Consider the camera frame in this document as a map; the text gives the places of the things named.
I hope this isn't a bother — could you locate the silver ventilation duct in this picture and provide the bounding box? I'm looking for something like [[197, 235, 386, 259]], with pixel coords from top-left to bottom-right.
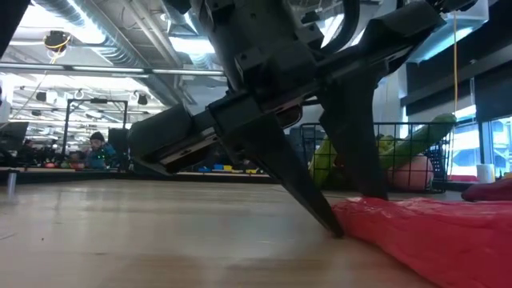
[[31, 0, 201, 109]]

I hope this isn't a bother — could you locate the black wire basket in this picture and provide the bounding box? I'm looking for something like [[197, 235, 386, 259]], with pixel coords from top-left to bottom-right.
[[299, 121, 458, 193]]

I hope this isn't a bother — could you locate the black yellow ceiling reel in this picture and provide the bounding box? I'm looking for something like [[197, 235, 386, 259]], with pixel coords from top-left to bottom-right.
[[42, 30, 72, 56]]

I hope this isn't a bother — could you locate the black frame stand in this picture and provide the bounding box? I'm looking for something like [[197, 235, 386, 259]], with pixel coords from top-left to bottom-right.
[[62, 98, 130, 155]]

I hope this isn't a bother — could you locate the green grape bunch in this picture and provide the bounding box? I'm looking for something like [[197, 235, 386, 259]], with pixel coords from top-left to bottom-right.
[[375, 134, 397, 155]]

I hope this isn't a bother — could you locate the white paper roll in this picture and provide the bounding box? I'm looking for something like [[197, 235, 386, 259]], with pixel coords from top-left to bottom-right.
[[476, 162, 497, 184]]

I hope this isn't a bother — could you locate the light green avocado half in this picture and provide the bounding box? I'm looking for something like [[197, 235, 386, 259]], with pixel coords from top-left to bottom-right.
[[310, 135, 339, 189]]

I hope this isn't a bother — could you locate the long ceiling light bar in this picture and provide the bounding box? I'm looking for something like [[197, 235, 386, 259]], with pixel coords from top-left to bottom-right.
[[0, 63, 225, 81]]

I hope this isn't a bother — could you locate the black window blind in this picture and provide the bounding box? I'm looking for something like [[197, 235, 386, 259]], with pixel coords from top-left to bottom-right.
[[399, 38, 512, 123]]

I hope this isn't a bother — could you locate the yellow hanging cable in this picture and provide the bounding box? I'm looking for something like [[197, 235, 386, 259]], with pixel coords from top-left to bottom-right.
[[450, 11, 460, 117]]

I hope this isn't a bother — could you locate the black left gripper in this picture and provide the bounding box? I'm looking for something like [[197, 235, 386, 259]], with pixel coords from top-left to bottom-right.
[[127, 0, 443, 238]]

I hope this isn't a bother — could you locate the distant robot workstation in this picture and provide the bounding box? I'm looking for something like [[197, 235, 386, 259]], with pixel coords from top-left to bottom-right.
[[15, 138, 87, 171]]

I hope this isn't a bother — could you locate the black aluminium table frame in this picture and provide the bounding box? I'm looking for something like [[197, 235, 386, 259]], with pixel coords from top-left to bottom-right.
[[0, 170, 281, 186]]

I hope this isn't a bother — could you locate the green cucumber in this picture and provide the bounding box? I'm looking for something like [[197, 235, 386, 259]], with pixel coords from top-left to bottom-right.
[[379, 113, 458, 171]]

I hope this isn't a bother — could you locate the silver bolt post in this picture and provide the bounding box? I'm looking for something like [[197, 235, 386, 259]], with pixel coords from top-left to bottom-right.
[[6, 170, 19, 198]]

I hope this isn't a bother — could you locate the orange carrot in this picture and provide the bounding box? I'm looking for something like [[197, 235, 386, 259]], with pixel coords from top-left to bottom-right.
[[331, 196, 512, 288]]

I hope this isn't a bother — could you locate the red chili pepper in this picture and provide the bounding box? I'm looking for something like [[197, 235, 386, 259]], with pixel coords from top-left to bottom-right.
[[460, 177, 512, 202]]

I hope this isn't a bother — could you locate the black monitor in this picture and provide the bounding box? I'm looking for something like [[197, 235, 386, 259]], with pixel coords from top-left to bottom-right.
[[0, 122, 30, 154]]

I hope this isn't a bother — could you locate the pink peach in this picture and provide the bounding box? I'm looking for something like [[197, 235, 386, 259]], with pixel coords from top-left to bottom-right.
[[386, 154, 435, 191]]

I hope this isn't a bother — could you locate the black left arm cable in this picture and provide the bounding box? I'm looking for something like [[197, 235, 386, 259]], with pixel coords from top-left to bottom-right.
[[319, 0, 362, 56]]

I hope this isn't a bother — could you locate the person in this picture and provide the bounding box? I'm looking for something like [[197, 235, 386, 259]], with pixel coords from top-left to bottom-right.
[[85, 130, 118, 170]]

